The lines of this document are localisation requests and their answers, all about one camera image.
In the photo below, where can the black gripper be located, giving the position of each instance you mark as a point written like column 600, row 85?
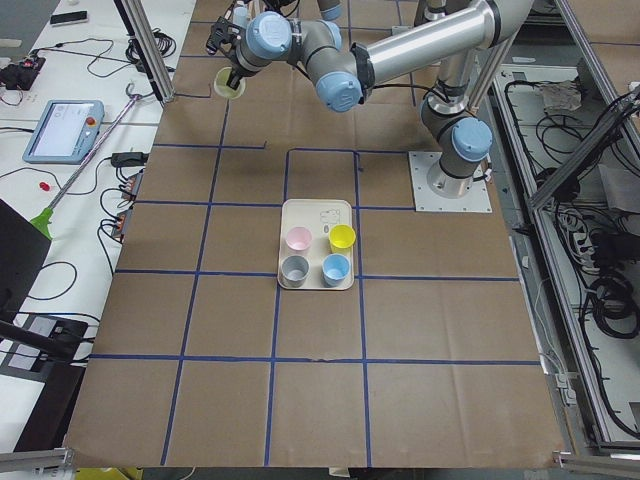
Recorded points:
column 238, row 70

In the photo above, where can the pale green plastic cup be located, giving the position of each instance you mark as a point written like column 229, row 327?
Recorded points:
column 227, row 85

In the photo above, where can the light blue plastic cup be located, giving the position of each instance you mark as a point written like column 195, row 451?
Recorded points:
column 240, row 16

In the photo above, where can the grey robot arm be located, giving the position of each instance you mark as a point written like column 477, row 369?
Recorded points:
column 330, row 10
column 450, row 35

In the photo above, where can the pink plastic cup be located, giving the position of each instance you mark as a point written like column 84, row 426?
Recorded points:
column 298, row 240

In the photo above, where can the yellow plastic cup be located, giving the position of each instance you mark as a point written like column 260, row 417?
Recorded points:
column 342, row 238

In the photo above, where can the grey plastic cup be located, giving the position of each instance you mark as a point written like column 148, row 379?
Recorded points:
column 294, row 271

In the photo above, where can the black power adapter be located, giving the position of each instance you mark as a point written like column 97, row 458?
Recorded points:
column 128, row 159

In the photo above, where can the blue teach pendant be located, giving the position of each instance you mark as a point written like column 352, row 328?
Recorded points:
column 65, row 133

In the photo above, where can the cream plastic tray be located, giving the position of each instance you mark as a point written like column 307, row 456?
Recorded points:
column 319, row 216

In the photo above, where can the black monitor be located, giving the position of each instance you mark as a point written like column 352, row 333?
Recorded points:
column 23, row 252

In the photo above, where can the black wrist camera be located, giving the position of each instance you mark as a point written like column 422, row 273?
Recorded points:
column 224, row 37

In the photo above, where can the aluminium frame post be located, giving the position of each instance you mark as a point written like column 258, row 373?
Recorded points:
column 140, row 33

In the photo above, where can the green handled grabber stick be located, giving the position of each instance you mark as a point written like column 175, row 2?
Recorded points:
column 41, row 222

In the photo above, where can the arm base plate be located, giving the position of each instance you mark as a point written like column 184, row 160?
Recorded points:
column 436, row 192

